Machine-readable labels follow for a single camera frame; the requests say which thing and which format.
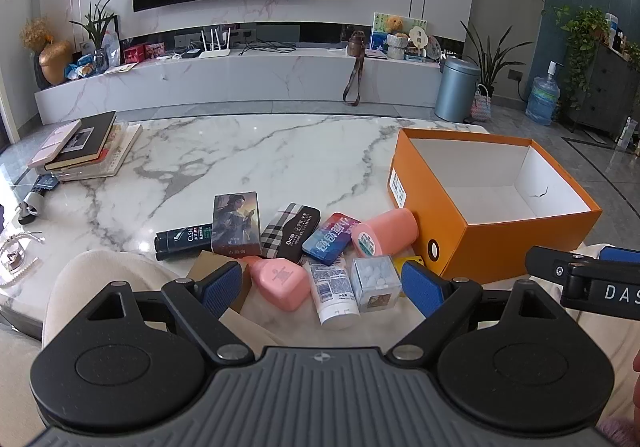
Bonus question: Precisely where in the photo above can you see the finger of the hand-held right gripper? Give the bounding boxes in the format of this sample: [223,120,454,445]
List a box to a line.
[525,246,592,289]
[597,246,640,264]

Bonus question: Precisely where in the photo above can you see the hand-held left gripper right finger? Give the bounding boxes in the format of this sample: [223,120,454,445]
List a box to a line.
[387,259,563,363]

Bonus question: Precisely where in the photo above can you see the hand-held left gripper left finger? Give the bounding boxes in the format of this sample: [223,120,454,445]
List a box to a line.
[82,261,256,363]

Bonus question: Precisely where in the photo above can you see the gold brown box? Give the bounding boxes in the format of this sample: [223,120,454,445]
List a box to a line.
[187,249,251,314]

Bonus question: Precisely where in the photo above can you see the orange cardboard box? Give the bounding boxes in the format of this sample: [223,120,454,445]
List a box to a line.
[389,128,603,284]

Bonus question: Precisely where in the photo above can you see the pink lotion bottle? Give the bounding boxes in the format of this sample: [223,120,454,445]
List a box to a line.
[249,256,307,312]

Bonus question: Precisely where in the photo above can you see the dark shampoo bottle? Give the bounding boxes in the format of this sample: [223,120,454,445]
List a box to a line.
[154,223,216,261]

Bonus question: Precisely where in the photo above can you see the illustrated card box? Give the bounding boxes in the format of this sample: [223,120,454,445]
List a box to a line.
[211,192,262,258]

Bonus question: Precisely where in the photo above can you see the plaid black case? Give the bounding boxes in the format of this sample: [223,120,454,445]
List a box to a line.
[260,202,322,264]

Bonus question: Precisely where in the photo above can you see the white cream tube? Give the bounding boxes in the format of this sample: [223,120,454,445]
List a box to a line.
[306,259,361,330]

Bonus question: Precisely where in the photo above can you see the small yellow item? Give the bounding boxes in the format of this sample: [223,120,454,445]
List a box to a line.
[392,254,426,278]

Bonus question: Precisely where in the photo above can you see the clear box of white pills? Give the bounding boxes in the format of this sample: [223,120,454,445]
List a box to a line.
[351,254,403,313]

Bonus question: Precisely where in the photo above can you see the cream cloth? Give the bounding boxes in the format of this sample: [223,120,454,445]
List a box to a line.
[570,242,640,428]
[42,249,287,354]

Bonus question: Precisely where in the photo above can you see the blue and red packet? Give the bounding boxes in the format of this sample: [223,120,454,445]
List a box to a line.
[302,212,361,265]

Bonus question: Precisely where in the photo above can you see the white spray bottle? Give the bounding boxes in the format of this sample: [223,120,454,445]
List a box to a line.
[616,117,640,149]

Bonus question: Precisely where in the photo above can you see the blue water jug with pump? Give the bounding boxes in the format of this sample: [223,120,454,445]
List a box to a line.
[526,61,560,127]

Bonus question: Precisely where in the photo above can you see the grey drawer cabinet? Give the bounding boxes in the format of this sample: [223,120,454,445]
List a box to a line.
[564,44,640,139]

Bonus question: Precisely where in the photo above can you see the woven pastel basket bag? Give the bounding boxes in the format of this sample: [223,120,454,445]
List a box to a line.
[470,84,494,124]

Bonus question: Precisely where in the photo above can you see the stack of pale books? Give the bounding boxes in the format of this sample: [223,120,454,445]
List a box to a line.
[49,123,144,183]

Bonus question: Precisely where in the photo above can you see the blue-grey trash bin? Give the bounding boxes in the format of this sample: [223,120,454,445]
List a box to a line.
[434,56,480,123]

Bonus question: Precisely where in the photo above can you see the black hardcover book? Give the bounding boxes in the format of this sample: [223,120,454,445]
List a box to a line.
[44,111,117,172]

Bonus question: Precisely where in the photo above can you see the tall leaf potted plant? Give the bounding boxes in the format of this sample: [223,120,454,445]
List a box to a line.
[460,20,522,101]

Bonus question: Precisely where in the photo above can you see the small grey device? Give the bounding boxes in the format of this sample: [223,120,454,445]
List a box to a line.
[18,191,46,226]

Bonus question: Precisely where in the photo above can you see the white marble TV console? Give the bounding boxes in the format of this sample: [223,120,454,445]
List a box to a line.
[35,47,446,125]

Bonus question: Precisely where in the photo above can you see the pothos plant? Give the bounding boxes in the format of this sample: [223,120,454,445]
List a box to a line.
[542,4,612,111]

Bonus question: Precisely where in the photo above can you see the pink notebook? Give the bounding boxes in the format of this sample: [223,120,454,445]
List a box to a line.
[27,120,82,169]

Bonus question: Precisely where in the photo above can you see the cluster of toiletry bottles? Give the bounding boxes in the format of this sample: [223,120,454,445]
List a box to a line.
[604,13,627,48]

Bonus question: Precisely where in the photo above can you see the white router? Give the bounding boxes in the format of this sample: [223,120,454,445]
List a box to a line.
[199,28,232,59]

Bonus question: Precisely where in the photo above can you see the round paper fan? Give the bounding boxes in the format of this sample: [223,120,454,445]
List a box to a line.
[409,27,431,61]

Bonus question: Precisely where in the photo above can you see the blue snack packet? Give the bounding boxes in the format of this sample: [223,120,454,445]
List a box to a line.
[64,54,97,81]

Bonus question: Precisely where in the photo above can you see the landscape painting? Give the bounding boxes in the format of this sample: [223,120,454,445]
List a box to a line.
[371,12,428,60]

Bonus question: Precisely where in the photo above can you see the gold vase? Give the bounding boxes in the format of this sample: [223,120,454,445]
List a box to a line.
[40,41,74,86]

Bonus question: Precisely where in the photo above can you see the green plant in glass vase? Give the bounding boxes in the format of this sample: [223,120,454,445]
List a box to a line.
[69,0,122,73]

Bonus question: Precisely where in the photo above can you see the dried flower bunch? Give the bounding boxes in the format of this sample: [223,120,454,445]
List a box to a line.
[20,17,54,53]

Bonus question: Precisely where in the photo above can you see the pearl necklace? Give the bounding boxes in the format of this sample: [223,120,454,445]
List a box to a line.
[0,229,47,289]

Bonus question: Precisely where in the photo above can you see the black cables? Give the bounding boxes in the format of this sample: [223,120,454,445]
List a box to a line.
[237,39,297,56]

